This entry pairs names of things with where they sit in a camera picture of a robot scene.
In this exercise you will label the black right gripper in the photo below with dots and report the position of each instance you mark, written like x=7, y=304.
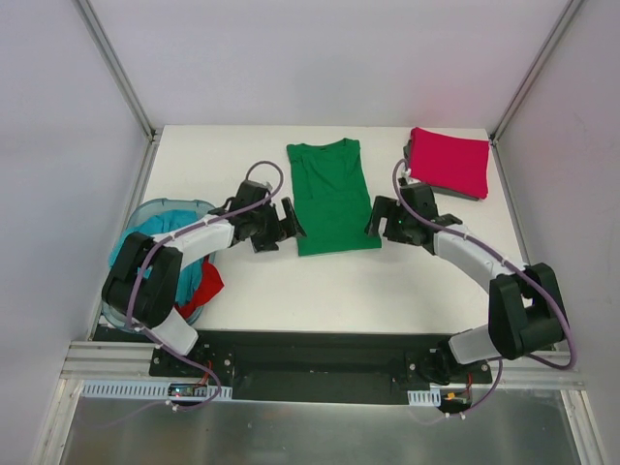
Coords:
x=387, y=221

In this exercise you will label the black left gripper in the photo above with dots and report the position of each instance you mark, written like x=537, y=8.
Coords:
x=277, y=225

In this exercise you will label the green t shirt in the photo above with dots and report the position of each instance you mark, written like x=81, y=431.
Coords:
x=331, y=198

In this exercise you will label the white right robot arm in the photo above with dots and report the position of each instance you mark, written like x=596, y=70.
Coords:
x=525, y=310

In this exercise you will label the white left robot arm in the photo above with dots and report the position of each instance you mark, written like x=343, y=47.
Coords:
x=143, y=279

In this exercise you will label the folded grey t shirt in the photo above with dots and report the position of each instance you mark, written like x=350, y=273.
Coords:
x=465, y=194

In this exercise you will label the folded magenta t shirt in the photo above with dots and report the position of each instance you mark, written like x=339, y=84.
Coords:
x=450, y=162

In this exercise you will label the red t shirt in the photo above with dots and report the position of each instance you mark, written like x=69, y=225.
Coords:
x=209, y=286

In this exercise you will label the teal t shirt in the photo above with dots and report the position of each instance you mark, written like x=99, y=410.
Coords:
x=190, y=276

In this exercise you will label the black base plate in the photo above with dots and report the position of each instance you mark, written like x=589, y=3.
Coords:
x=344, y=368

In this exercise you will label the right white cable duct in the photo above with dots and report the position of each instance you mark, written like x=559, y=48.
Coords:
x=424, y=398

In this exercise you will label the white cable duct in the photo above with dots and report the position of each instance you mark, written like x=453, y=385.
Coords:
x=135, y=390
x=424, y=398

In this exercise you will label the left white cable duct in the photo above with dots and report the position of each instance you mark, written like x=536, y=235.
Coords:
x=135, y=390

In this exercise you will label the aluminium front rail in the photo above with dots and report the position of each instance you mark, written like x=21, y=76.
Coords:
x=88, y=360

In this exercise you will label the left aluminium frame post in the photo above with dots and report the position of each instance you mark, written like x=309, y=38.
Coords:
x=102, y=42

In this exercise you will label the aluminium frame post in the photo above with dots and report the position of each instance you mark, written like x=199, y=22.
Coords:
x=553, y=39
x=102, y=42

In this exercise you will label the right aluminium frame post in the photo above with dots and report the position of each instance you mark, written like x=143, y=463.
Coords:
x=553, y=39

